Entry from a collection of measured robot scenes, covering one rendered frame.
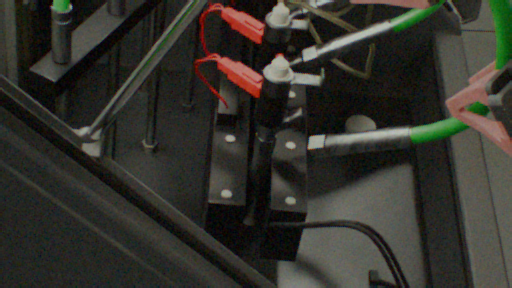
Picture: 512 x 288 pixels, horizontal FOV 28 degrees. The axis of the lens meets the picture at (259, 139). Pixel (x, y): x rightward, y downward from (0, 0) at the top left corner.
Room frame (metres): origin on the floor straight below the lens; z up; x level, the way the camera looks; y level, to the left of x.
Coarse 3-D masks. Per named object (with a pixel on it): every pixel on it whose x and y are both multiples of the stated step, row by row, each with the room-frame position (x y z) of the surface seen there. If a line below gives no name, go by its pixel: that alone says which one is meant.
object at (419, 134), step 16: (64, 0) 0.69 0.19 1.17; (496, 0) 0.59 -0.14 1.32; (64, 16) 0.69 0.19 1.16; (496, 16) 0.59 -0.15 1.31; (496, 32) 0.59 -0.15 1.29; (496, 64) 0.59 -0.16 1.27; (480, 112) 0.59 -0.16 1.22; (416, 128) 0.61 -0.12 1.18; (432, 128) 0.60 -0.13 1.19; (448, 128) 0.59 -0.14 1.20; (464, 128) 0.59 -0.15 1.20
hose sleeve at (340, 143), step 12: (348, 132) 0.62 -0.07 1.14; (360, 132) 0.62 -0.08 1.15; (372, 132) 0.61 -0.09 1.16; (384, 132) 0.61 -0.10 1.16; (396, 132) 0.61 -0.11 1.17; (408, 132) 0.60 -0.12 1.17; (336, 144) 0.62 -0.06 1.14; (348, 144) 0.61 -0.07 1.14; (360, 144) 0.61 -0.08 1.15; (372, 144) 0.61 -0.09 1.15; (384, 144) 0.60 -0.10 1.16; (396, 144) 0.60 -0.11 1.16; (408, 144) 0.60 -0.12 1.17
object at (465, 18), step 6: (450, 0) 0.68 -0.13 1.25; (456, 0) 0.68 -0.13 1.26; (462, 0) 0.68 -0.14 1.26; (468, 0) 0.68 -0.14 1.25; (474, 0) 0.69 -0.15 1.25; (480, 0) 0.70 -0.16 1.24; (456, 6) 0.68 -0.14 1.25; (462, 6) 0.68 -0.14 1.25; (468, 6) 0.68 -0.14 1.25; (474, 6) 0.69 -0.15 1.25; (480, 6) 0.70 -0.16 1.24; (462, 12) 0.68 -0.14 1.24; (468, 12) 0.68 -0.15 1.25; (474, 12) 0.68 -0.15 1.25; (462, 18) 0.68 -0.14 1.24; (468, 18) 0.68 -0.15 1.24; (474, 18) 0.68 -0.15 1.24
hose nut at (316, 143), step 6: (312, 138) 0.63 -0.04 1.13; (318, 138) 0.63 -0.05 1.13; (324, 138) 0.62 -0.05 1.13; (312, 144) 0.62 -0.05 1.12; (318, 144) 0.62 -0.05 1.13; (324, 144) 0.62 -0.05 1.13; (312, 150) 0.62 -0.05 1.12; (318, 150) 0.62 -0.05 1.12; (324, 150) 0.62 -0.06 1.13; (312, 156) 0.62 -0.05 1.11; (318, 156) 0.62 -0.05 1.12; (324, 156) 0.62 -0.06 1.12
